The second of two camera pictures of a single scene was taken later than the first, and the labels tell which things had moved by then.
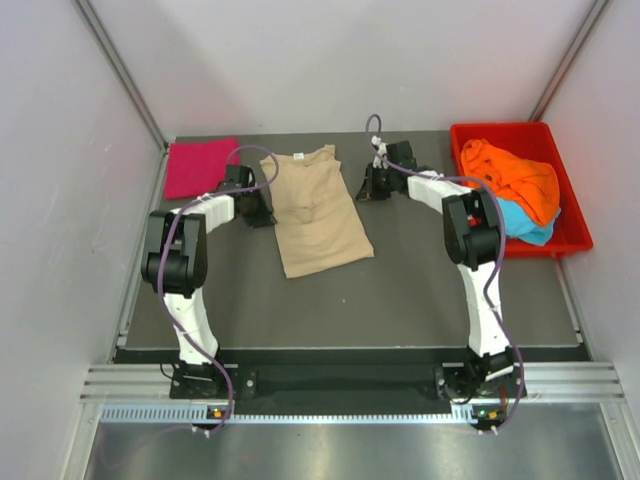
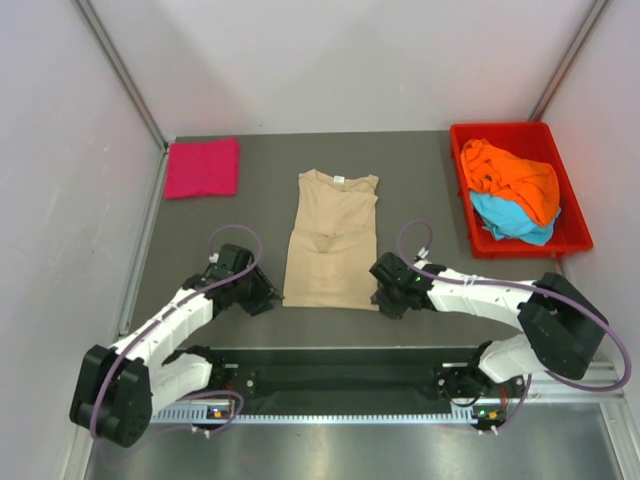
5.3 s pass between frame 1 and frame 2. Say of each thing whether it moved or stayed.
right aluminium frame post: stayed
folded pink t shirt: stayed
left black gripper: moved
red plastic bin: stayed
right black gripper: moved
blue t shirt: stayed
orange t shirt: stayed
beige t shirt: moved
